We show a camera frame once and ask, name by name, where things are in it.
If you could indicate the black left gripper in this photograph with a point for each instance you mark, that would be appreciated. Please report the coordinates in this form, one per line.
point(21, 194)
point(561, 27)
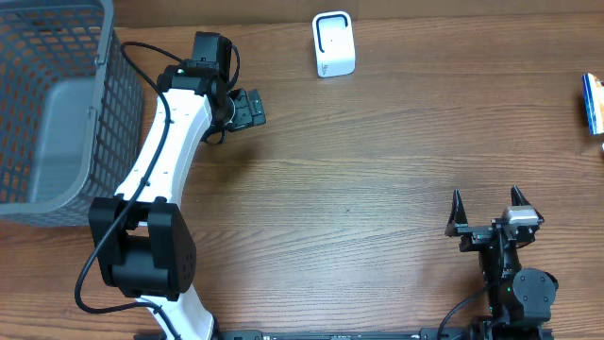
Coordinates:
point(251, 110)

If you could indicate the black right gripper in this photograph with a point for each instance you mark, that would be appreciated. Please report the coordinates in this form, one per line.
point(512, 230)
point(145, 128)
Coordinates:
point(474, 236)

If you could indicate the white orange snack bag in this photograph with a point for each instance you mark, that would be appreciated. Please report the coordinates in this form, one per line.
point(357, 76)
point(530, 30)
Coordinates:
point(593, 98)

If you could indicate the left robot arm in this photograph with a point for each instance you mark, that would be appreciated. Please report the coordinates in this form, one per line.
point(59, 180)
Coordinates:
point(144, 254)

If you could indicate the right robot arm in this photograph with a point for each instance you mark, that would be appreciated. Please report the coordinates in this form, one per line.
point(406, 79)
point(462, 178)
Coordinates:
point(520, 299)

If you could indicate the white barcode scanner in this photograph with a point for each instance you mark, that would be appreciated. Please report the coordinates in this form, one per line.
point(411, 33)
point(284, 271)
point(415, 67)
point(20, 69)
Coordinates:
point(334, 44)

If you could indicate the grey plastic mesh basket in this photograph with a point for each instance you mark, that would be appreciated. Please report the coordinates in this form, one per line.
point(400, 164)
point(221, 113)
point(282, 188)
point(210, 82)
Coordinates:
point(71, 110)

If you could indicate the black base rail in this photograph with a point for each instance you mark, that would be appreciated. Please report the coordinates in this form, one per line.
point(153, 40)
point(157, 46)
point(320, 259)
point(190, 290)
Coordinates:
point(423, 334)

